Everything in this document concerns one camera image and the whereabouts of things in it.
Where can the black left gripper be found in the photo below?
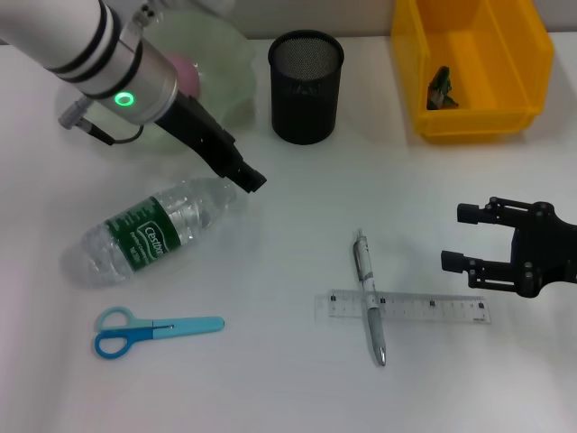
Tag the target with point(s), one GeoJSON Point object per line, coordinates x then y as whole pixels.
{"type": "Point", "coordinates": [203, 135]}

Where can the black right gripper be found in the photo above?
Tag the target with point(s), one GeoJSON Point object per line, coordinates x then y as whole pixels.
{"type": "Point", "coordinates": [550, 252]}

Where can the clear water bottle green label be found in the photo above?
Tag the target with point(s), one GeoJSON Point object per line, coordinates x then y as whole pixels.
{"type": "Point", "coordinates": [149, 230]}

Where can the pink peach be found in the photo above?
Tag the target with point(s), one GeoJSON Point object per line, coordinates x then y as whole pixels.
{"type": "Point", "coordinates": [187, 76]}

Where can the silver ballpoint pen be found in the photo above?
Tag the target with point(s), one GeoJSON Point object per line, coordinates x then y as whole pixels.
{"type": "Point", "coordinates": [376, 329]}

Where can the green plastic wrapper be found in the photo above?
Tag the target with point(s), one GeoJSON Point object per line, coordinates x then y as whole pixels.
{"type": "Point", "coordinates": [439, 85]}

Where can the blue scissors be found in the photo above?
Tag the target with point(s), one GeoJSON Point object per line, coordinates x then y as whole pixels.
{"type": "Point", "coordinates": [180, 327]}

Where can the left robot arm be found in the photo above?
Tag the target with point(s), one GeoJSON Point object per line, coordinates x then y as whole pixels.
{"type": "Point", "coordinates": [67, 40]}

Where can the clear plastic ruler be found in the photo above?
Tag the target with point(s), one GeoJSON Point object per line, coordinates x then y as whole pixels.
{"type": "Point", "coordinates": [428, 309]}

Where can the black mesh pen holder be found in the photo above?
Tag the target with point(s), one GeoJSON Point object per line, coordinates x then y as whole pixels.
{"type": "Point", "coordinates": [304, 108]}

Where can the pale green glass fruit plate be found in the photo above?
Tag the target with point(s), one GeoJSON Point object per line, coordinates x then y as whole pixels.
{"type": "Point", "coordinates": [225, 67]}

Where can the yellow plastic bin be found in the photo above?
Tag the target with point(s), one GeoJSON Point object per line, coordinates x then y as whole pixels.
{"type": "Point", "coordinates": [487, 54]}

